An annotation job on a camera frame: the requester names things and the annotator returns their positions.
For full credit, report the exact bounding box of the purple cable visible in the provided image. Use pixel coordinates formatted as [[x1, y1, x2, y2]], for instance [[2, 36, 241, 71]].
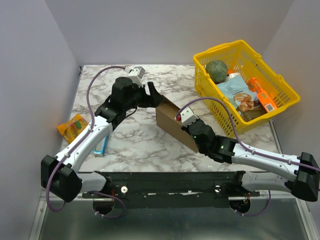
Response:
[[174, 96, 320, 217], [46, 65, 127, 219]]

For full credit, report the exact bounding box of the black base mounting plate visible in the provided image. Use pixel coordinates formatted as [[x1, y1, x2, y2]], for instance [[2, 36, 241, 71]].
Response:
[[79, 171, 267, 212]]

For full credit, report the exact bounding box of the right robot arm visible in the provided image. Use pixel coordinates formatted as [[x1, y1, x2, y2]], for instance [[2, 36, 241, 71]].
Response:
[[181, 119, 320, 202]]

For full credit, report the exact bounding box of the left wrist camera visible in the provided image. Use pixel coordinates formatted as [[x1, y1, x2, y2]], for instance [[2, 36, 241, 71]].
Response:
[[124, 66, 146, 88]]

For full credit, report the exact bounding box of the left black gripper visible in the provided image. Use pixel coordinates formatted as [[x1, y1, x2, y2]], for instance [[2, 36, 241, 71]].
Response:
[[123, 81, 165, 111]]

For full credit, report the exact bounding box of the brown cardboard box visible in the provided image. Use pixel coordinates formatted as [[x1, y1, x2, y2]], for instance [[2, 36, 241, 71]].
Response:
[[155, 96, 198, 153]]

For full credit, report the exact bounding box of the light blue snack pouch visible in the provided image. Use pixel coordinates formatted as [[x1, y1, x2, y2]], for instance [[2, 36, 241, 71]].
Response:
[[217, 75, 260, 115]]

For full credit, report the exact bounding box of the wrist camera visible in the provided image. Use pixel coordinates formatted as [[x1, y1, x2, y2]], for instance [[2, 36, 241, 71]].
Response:
[[124, 66, 146, 88], [175, 106, 199, 127]]

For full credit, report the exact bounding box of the orange candy bag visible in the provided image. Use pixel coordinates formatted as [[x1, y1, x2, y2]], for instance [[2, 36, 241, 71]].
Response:
[[57, 114, 89, 144]]

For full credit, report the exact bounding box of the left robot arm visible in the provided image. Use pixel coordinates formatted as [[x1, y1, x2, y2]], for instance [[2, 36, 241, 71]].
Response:
[[41, 77, 164, 203]]

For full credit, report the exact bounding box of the yellow plastic basket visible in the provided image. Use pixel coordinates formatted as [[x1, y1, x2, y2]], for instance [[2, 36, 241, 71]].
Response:
[[193, 39, 301, 137]]

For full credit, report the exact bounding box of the blue toothpaste box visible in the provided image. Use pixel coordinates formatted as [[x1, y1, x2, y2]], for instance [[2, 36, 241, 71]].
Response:
[[93, 136, 109, 157]]

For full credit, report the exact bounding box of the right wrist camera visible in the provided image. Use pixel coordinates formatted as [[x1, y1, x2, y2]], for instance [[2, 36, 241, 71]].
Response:
[[175, 106, 199, 127]]

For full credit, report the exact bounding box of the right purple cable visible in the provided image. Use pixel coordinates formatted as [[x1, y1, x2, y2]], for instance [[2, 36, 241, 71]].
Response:
[[174, 96, 320, 217]]

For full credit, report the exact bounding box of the orange snack box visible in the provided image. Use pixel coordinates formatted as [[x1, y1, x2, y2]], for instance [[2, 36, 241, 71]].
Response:
[[246, 77, 278, 113]]

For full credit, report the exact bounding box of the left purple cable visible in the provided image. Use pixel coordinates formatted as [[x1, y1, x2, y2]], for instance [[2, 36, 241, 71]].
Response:
[[46, 65, 127, 219]]

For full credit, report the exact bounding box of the green round melon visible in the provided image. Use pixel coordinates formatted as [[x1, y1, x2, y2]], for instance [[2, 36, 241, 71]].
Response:
[[205, 60, 228, 84]]

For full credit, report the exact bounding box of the white orange bottle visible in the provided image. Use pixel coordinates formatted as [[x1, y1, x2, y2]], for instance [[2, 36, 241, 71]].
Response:
[[226, 71, 241, 81]]

